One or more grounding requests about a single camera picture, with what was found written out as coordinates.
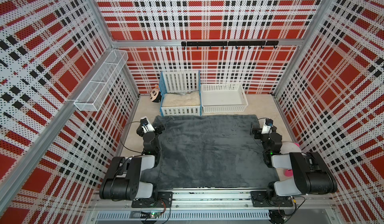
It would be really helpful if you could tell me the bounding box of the grey zebra plush pillowcase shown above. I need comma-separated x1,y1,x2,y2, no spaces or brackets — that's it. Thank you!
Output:
141,115,279,190

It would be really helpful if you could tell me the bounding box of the white plastic basket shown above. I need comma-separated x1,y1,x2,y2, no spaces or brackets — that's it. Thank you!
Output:
200,83,249,113

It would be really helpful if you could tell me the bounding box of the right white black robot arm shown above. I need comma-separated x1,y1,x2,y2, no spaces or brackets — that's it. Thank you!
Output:
250,123,338,198

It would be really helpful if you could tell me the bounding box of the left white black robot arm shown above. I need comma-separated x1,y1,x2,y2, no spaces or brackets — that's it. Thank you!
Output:
99,118,165,202

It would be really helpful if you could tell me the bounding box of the white pink plush doll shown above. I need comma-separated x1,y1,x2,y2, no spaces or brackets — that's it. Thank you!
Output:
273,142,302,177

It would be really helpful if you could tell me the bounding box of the panda plush toy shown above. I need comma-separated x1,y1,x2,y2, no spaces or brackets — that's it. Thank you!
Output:
150,85,162,103

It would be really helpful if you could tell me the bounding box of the blue white toy crib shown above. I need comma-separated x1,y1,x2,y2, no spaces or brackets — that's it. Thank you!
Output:
160,71,203,117

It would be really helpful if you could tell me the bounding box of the green circuit board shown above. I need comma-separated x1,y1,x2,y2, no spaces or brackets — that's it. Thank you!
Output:
141,212,163,219

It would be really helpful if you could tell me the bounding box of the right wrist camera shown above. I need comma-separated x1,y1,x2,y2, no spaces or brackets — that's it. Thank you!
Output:
262,118,274,134

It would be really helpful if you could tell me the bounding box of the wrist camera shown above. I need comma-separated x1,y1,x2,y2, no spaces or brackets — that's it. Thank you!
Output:
262,118,274,134
140,117,155,134

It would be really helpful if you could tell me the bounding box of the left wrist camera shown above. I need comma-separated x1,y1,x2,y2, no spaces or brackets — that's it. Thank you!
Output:
140,117,155,134

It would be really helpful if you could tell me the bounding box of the white wire mesh shelf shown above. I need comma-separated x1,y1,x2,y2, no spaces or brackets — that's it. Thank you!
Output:
74,49,128,112

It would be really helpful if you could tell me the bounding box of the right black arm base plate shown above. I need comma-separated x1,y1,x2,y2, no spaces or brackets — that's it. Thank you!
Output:
251,191,294,208

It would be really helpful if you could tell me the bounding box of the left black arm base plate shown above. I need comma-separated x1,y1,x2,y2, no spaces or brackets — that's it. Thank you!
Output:
131,191,174,209

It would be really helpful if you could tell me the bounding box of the black hook rail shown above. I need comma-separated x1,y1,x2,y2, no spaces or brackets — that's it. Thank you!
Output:
181,40,279,47

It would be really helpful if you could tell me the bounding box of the aluminium mounting rail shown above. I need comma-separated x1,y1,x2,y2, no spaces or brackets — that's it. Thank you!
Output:
83,188,343,224

